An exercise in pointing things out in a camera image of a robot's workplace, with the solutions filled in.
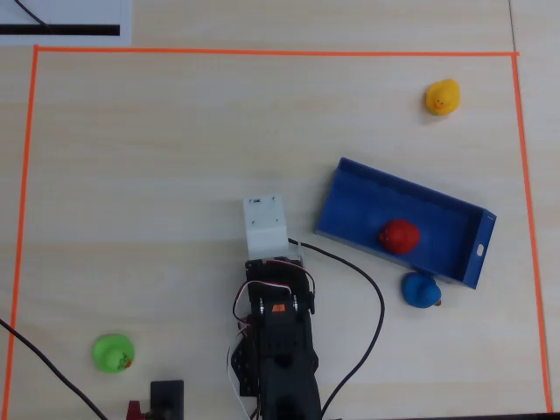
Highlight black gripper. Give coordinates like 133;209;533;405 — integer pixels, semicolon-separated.
244;255;306;286

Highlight red rubber duck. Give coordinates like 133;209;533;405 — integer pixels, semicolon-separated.
378;219;422;255

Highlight blue plastic box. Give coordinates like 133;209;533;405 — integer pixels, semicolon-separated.
313;156;498;291

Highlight blue rubber duck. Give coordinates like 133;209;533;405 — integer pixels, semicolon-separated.
401;270;442;310

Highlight green rubber duck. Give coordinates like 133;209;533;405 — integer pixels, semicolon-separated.
91;333;136;375

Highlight yellow rubber duck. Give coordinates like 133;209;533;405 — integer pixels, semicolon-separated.
424;78;461;116

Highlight black clamp block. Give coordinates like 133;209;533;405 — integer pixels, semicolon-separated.
150;380;186;420

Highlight orange tape strip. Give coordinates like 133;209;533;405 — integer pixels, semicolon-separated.
510;54;554;415
1;45;41;420
33;45;521;59

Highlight black strip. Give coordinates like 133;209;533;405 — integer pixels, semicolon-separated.
0;24;121;37

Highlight white board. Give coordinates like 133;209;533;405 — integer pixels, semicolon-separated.
0;0;133;47

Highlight red white servo wires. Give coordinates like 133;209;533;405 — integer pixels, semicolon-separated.
230;259;316;340

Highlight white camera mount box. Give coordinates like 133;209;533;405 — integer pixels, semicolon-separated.
242;193;291;260

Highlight black camera cable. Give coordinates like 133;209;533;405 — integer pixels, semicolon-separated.
287;238;387;417

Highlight thick black cable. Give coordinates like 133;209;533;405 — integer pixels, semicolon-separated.
0;318;109;420

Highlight thin black cable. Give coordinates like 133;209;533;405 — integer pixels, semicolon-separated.
14;0;50;28

